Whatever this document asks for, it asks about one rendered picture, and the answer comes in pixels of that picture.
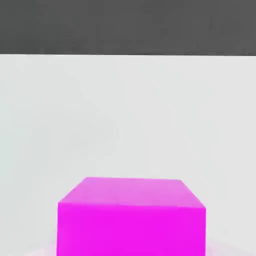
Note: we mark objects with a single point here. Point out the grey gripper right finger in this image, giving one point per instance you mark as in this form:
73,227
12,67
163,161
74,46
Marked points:
217,250

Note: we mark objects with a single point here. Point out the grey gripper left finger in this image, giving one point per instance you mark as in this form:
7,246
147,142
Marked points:
47,252

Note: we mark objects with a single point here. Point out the small magenta cube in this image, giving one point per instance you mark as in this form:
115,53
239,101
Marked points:
131,226

